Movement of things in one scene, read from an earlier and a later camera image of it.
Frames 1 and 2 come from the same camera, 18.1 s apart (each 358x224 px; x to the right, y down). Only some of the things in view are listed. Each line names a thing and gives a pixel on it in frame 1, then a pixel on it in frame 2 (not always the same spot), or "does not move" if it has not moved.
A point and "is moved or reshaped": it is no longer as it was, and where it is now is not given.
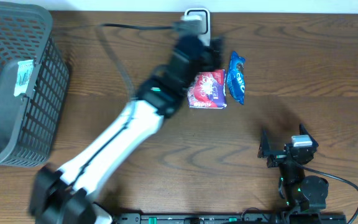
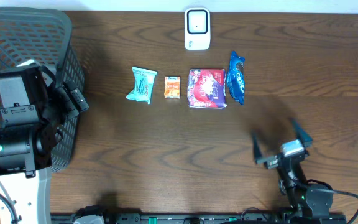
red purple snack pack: x=208 y=89 does not move
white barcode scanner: x=204 y=38 does not move
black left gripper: x=208 y=55 to x=74 y=98
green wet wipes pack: x=25 y=69 is moved or reshaped
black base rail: x=284 y=218 does not move
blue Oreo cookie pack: x=235 y=76 does not move
